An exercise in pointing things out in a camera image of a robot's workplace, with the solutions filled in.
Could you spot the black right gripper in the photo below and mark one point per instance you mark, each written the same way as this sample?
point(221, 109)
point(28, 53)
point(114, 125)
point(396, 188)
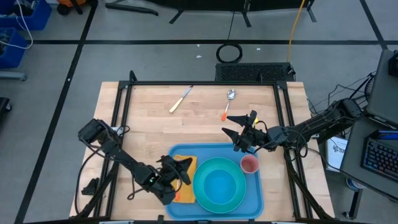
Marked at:
point(252, 140)

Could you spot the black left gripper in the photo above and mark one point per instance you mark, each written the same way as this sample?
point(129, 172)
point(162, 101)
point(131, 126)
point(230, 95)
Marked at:
point(161, 185)

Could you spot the yellow cloth napkin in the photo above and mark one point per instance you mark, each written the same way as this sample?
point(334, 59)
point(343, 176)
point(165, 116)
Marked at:
point(188, 194)

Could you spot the teal green shallow plate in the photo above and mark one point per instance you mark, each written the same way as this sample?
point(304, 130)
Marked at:
point(199, 193)

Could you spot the pink ribbed cup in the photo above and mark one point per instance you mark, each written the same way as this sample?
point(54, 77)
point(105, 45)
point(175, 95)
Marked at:
point(249, 164)

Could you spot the blue ribbed bowl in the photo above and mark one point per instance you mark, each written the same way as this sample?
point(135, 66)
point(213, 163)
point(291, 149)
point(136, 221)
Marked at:
point(220, 186)

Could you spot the blue plastic tray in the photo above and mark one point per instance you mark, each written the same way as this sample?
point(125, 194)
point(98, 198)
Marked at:
point(255, 193)

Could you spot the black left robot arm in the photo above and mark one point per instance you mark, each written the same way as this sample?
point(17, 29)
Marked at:
point(115, 152)

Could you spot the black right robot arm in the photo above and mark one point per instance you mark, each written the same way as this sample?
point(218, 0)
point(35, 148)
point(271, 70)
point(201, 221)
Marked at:
point(317, 123)

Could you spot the black perforated computer case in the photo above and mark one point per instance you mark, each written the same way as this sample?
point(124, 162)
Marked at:
point(255, 72)

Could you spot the white printed paper sheet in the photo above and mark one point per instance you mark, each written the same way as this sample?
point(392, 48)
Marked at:
point(337, 152)

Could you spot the grey desk with keyboard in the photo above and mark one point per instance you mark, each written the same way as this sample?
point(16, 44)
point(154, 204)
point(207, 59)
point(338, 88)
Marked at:
point(354, 146)

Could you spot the black partition screen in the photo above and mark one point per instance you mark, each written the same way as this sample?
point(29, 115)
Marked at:
point(217, 3)

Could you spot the black backlit keyboard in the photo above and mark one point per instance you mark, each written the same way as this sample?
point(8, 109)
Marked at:
point(381, 158)

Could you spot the grey side desk top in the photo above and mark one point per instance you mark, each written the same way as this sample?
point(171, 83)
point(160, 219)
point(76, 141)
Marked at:
point(384, 87)

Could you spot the black floor stand bar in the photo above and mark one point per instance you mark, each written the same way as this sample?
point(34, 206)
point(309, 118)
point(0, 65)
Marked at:
point(130, 8)

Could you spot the orange and black bag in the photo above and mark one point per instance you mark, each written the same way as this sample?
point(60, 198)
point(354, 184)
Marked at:
point(74, 4)

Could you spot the blue storage bin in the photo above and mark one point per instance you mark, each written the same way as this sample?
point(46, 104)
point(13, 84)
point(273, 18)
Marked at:
point(12, 49)
point(37, 17)

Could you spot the black table frame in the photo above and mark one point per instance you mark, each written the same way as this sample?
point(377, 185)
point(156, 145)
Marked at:
point(202, 83)

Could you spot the black clamp bracket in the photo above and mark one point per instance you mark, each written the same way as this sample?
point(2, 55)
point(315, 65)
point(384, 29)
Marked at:
point(91, 186)

